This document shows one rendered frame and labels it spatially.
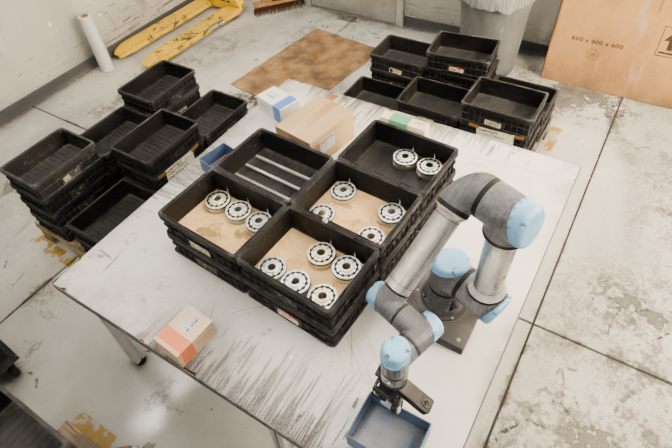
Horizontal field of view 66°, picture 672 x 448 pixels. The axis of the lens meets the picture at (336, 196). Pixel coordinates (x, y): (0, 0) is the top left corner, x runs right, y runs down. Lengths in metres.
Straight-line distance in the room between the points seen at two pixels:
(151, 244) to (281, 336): 0.72
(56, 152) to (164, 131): 0.61
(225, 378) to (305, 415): 0.30
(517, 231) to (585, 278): 1.74
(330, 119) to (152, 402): 1.54
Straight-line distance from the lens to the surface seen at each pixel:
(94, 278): 2.24
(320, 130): 2.32
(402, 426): 1.69
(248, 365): 1.82
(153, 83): 3.64
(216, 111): 3.42
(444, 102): 3.31
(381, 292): 1.43
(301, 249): 1.88
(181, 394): 2.65
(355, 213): 1.98
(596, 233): 3.23
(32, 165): 3.29
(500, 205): 1.29
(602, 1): 4.19
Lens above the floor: 2.29
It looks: 45 degrees down
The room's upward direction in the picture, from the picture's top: 5 degrees counter-clockwise
